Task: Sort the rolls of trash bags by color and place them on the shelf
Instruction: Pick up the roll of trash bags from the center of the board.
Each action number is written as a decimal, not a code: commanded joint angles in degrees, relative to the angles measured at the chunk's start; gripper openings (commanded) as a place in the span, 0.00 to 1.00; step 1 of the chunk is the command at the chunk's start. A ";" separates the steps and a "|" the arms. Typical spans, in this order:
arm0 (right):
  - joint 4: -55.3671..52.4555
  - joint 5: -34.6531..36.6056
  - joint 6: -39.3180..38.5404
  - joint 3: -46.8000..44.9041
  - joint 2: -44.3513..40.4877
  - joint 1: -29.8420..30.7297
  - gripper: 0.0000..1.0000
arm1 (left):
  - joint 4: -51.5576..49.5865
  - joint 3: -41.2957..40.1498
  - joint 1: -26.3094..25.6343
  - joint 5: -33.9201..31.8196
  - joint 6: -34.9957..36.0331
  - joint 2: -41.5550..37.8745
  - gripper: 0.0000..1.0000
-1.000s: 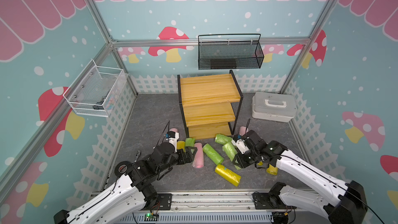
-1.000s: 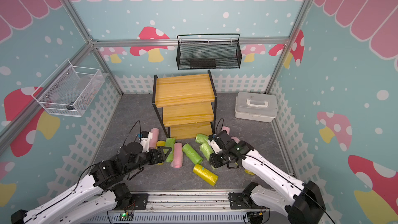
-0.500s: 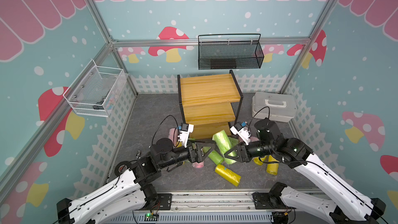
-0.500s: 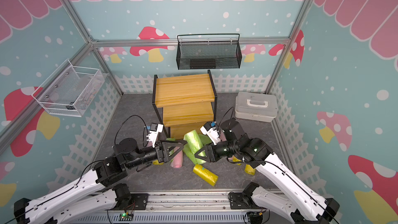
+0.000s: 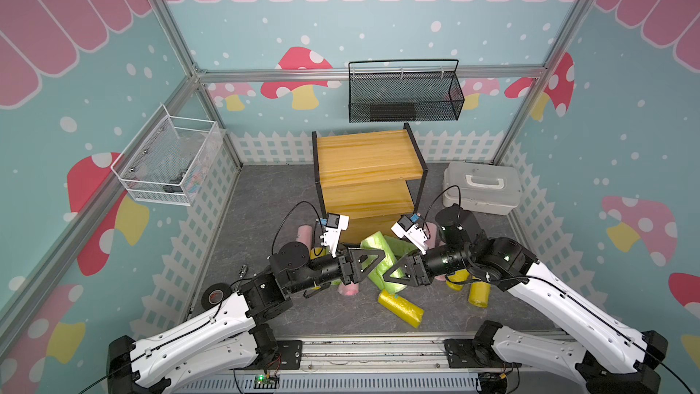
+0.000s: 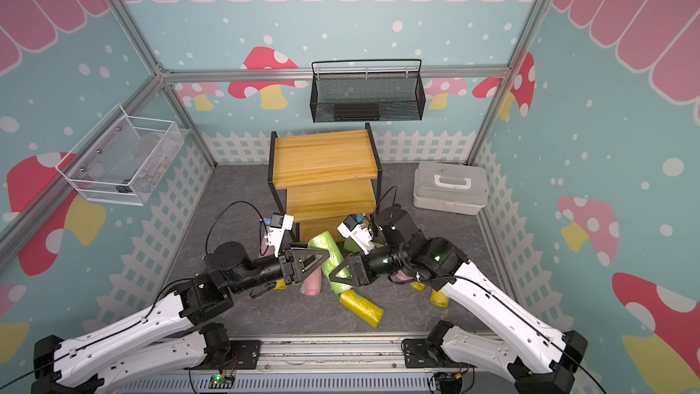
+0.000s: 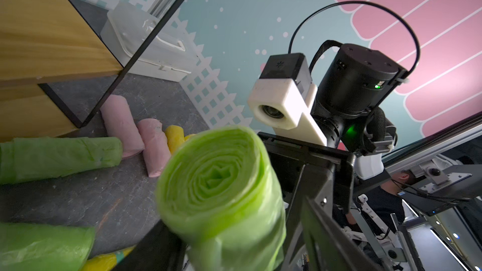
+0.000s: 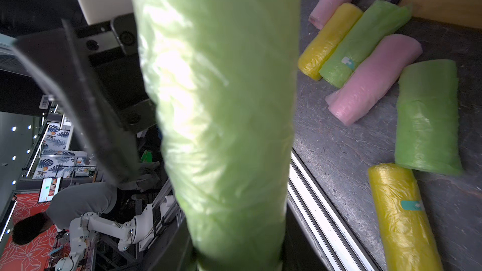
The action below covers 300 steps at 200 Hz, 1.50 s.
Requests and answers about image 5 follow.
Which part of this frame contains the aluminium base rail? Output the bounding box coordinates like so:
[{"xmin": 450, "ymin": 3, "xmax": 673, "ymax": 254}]
[{"xmin": 139, "ymin": 333, "xmax": 616, "ymax": 394}]

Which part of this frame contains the green circuit board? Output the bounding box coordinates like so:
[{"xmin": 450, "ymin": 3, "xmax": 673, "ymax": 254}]
[{"xmin": 253, "ymin": 374, "xmax": 280, "ymax": 390}]

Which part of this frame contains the black tape roll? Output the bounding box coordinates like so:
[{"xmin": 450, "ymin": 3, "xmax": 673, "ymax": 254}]
[{"xmin": 201, "ymin": 283, "xmax": 232, "ymax": 311}]

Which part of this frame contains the wooden three-tier shelf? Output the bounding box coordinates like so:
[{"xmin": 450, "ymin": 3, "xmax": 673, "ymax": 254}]
[{"xmin": 312, "ymin": 123, "xmax": 428, "ymax": 244}]

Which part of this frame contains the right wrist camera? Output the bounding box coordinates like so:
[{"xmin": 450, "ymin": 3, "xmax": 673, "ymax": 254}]
[{"xmin": 391, "ymin": 213, "xmax": 428, "ymax": 255}]

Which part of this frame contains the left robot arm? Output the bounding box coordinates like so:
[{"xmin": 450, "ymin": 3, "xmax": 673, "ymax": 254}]
[{"xmin": 107, "ymin": 242, "xmax": 386, "ymax": 393}]

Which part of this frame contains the white wire mesh basket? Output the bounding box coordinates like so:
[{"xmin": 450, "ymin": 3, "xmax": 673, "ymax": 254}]
[{"xmin": 111, "ymin": 106, "xmax": 223, "ymax": 206}]

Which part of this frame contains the black wire mesh basket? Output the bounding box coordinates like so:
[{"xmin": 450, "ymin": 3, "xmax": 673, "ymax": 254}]
[{"xmin": 347, "ymin": 58, "xmax": 465, "ymax": 123}]

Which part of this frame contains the green roll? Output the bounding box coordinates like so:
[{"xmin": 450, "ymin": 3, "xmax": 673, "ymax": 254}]
[{"xmin": 360, "ymin": 232, "xmax": 415, "ymax": 294}]

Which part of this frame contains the yellow roll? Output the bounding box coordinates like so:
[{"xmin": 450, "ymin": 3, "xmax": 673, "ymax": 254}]
[
  {"xmin": 309, "ymin": 247, "xmax": 326, "ymax": 260},
  {"xmin": 446, "ymin": 269, "xmax": 470, "ymax": 291},
  {"xmin": 468, "ymin": 281, "xmax": 491, "ymax": 308},
  {"xmin": 377, "ymin": 290, "xmax": 425, "ymax": 328}
]

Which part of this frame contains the white plastic storage box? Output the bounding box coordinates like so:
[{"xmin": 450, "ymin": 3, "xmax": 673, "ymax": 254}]
[{"xmin": 442, "ymin": 162, "xmax": 523, "ymax": 215}]

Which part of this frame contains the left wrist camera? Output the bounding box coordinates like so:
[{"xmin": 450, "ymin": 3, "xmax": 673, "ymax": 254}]
[{"xmin": 320, "ymin": 213, "xmax": 349, "ymax": 257}]

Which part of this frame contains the black object in white basket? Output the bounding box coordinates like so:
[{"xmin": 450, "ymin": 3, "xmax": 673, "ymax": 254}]
[{"xmin": 163, "ymin": 173, "xmax": 184, "ymax": 193}]

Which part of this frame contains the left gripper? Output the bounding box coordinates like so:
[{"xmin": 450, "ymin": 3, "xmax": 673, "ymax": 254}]
[{"xmin": 288, "ymin": 243, "xmax": 386, "ymax": 295}]

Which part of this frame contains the pink roll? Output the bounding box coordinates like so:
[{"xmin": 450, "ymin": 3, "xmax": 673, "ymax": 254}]
[
  {"xmin": 337, "ymin": 283, "xmax": 359, "ymax": 297},
  {"xmin": 424, "ymin": 222, "xmax": 439, "ymax": 250},
  {"xmin": 296, "ymin": 224, "xmax": 314, "ymax": 249}
]

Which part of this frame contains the yellow roll front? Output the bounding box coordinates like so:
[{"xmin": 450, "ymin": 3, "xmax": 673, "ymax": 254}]
[{"xmin": 377, "ymin": 290, "xmax": 425, "ymax": 328}]

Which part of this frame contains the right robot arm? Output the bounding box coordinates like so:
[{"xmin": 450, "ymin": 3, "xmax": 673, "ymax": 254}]
[{"xmin": 383, "ymin": 204, "xmax": 668, "ymax": 393}]

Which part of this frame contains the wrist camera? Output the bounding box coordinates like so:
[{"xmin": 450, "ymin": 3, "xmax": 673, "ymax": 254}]
[
  {"xmin": 391, "ymin": 213, "xmax": 428, "ymax": 255},
  {"xmin": 320, "ymin": 213, "xmax": 349, "ymax": 257}
]

